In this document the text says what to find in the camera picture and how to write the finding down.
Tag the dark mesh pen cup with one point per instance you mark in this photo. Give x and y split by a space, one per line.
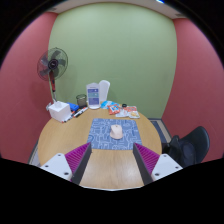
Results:
81 100

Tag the small black round object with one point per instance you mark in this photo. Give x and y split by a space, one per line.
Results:
124 105

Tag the pale pink computer mouse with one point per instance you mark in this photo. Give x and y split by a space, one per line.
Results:
116 132

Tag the black and white marker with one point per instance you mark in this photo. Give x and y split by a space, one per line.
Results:
69 117
80 112

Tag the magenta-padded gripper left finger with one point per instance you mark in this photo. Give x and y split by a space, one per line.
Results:
77 159

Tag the blue small box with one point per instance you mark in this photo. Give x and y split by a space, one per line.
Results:
73 107

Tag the white tissue box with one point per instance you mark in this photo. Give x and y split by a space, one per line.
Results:
59 111

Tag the orange white snack packet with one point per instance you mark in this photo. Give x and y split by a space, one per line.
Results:
132 112

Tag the black standing fan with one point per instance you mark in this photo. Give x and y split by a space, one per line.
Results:
52 63

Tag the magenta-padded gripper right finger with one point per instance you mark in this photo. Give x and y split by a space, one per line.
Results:
148 159

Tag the blue patterned mouse pad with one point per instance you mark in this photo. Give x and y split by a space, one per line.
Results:
100 136

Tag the red orange snack packet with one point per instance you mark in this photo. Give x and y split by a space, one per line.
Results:
113 109

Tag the dark grey floor mat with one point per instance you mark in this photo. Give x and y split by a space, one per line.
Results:
161 130

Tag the black office chair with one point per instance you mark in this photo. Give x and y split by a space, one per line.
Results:
193 146

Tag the light blue snack packet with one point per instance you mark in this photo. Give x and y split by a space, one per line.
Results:
106 103

